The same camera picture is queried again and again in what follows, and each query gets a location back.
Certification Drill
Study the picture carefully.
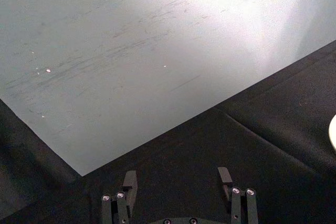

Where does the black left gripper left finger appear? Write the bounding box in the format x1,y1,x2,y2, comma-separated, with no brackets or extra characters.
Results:
101,170,138,224

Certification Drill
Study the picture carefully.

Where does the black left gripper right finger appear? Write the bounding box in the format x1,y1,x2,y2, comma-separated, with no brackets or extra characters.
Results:
217,167,258,224

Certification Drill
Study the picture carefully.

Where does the black table cloth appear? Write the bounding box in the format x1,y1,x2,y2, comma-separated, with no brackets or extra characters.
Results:
0,40,336,224

